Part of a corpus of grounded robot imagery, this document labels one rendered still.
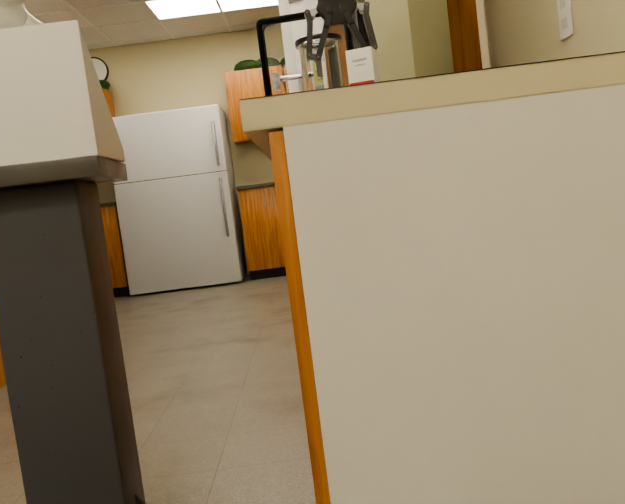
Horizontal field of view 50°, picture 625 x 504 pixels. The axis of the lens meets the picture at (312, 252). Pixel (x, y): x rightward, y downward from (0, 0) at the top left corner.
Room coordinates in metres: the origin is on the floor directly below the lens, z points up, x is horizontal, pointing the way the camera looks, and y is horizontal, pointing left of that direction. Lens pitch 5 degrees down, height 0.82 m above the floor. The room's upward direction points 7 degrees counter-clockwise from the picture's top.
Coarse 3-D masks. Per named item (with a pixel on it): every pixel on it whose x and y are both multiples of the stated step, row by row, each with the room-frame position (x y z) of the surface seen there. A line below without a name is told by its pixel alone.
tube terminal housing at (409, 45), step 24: (360, 0) 2.08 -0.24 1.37; (384, 0) 1.88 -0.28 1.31; (408, 0) 1.88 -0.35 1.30; (432, 0) 1.96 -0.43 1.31; (384, 24) 1.88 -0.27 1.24; (408, 24) 1.88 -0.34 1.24; (432, 24) 1.95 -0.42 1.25; (384, 48) 1.88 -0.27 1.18; (408, 48) 1.88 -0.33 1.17; (432, 48) 1.95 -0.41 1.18; (384, 72) 1.88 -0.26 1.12; (408, 72) 1.88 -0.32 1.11; (432, 72) 1.94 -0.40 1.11
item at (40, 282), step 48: (0, 192) 1.35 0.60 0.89; (48, 192) 1.36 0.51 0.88; (96, 192) 1.54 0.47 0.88; (0, 240) 1.35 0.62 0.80; (48, 240) 1.36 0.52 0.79; (96, 240) 1.46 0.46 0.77; (0, 288) 1.35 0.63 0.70; (48, 288) 1.36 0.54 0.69; (96, 288) 1.40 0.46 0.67; (0, 336) 1.35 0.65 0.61; (48, 336) 1.36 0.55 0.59; (96, 336) 1.36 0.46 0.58; (48, 384) 1.35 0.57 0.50; (96, 384) 1.36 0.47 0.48; (48, 432) 1.35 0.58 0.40; (96, 432) 1.36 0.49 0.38; (48, 480) 1.35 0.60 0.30; (96, 480) 1.36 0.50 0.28
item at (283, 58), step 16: (272, 32) 2.22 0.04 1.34; (288, 32) 2.21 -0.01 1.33; (304, 32) 2.20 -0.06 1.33; (320, 32) 2.20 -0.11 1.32; (336, 32) 2.19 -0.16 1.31; (272, 48) 2.22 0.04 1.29; (288, 48) 2.21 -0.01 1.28; (272, 64) 2.22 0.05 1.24; (288, 64) 2.21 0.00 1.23; (272, 80) 2.22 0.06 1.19; (288, 80) 2.21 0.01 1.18
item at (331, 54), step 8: (296, 40) 1.57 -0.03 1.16; (328, 40) 1.55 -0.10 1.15; (336, 40) 1.57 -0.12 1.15; (296, 48) 1.60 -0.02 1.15; (304, 48) 1.56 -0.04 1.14; (312, 48) 1.55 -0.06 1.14; (328, 48) 1.55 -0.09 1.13; (336, 48) 1.57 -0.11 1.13; (304, 56) 1.57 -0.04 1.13; (328, 56) 1.55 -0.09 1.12; (336, 56) 1.56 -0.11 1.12; (304, 64) 1.57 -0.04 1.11; (312, 64) 1.55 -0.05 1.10; (328, 64) 1.55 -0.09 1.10; (336, 64) 1.56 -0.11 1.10; (304, 72) 1.57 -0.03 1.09; (312, 72) 1.55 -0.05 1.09; (328, 72) 1.55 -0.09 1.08; (336, 72) 1.56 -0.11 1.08; (304, 80) 1.58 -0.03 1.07; (312, 80) 1.55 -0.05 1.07; (320, 80) 1.55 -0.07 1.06; (328, 80) 1.55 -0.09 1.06; (336, 80) 1.56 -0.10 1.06; (304, 88) 1.58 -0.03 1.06; (312, 88) 1.56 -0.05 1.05; (320, 88) 1.55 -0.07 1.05
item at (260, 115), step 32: (544, 64) 0.84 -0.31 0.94; (576, 64) 0.84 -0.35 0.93; (608, 64) 0.84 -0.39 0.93; (288, 96) 0.84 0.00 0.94; (320, 96) 0.84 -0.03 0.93; (352, 96) 0.84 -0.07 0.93; (384, 96) 0.84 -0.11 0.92; (416, 96) 0.84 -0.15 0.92; (448, 96) 0.84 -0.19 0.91; (480, 96) 0.84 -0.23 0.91; (512, 96) 0.84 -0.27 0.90; (256, 128) 0.84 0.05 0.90
